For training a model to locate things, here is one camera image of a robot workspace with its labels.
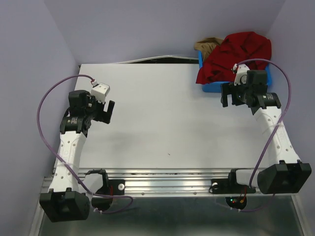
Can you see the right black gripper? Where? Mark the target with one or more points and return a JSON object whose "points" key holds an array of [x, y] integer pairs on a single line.
{"points": [[229, 88]]}

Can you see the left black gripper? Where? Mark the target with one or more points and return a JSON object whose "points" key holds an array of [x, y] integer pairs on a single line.
{"points": [[104, 116]]}

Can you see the red skirt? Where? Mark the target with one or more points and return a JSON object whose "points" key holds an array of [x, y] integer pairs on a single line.
{"points": [[237, 47]]}

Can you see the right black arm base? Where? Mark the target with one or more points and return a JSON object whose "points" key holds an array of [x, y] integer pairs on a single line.
{"points": [[229, 185]]}

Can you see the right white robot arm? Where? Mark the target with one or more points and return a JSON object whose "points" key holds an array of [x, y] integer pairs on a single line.
{"points": [[286, 173]]}

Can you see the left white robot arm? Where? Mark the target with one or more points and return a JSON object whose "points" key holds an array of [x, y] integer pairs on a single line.
{"points": [[64, 202]]}

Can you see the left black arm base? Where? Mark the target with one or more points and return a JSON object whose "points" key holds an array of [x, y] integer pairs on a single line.
{"points": [[99, 182]]}

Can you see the tan skirt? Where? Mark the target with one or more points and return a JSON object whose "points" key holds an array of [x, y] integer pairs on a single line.
{"points": [[207, 45]]}

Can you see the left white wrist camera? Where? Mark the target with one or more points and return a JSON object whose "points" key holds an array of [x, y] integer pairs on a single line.
{"points": [[100, 91]]}

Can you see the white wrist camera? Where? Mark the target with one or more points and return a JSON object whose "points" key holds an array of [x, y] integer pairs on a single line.
{"points": [[240, 74], [100, 91]]}

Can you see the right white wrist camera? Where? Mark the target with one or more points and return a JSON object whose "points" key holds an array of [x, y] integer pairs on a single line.
{"points": [[240, 74]]}

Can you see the aluminium mounting rail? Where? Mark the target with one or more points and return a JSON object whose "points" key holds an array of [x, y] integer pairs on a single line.
{"points": [[158, 183]]}

